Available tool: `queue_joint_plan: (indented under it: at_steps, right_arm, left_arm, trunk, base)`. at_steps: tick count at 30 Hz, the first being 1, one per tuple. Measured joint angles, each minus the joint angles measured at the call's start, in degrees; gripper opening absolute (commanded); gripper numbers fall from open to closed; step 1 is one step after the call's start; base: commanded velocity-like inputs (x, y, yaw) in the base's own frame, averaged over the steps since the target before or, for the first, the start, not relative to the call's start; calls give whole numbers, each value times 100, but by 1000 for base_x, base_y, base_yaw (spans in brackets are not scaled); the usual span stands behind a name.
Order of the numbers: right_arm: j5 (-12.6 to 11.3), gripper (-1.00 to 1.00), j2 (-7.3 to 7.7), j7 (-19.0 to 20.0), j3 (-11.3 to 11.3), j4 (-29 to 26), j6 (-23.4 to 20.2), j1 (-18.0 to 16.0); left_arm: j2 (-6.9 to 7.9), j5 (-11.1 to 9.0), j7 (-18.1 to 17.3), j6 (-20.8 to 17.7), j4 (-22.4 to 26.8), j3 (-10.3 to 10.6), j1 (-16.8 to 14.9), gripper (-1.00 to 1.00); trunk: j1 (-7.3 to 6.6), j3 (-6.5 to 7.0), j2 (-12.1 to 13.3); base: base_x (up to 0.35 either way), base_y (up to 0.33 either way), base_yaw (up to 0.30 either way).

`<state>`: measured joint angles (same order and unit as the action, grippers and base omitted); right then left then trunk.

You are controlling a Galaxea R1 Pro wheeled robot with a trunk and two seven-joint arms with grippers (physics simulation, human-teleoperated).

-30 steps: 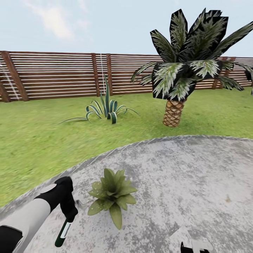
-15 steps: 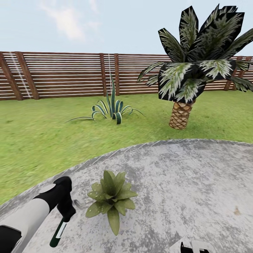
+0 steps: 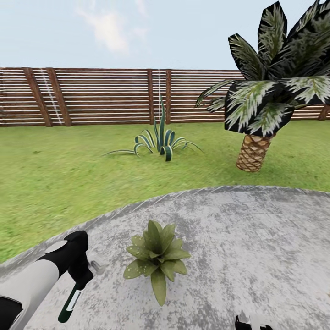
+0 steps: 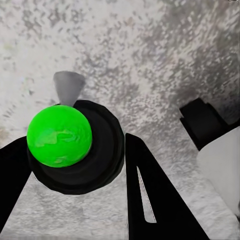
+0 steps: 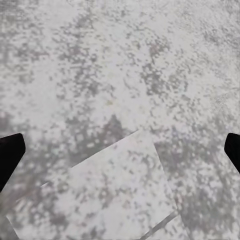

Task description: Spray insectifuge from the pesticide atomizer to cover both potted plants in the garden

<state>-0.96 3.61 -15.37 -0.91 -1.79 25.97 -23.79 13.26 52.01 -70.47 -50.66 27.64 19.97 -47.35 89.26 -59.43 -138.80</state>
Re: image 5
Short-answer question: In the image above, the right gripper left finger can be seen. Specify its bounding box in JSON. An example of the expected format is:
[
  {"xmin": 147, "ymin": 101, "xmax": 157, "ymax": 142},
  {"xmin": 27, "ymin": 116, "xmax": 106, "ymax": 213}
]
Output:
[{"xmin": 0, "ymin": 133, "xmax": 26, "ymax": 193}]

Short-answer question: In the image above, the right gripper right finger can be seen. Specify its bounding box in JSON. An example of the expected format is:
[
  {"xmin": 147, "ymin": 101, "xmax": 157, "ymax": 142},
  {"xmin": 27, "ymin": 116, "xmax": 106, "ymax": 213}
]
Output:
[{"xmin": 224, "ymin": 132, "xmax": 240, "ymax": 173}]

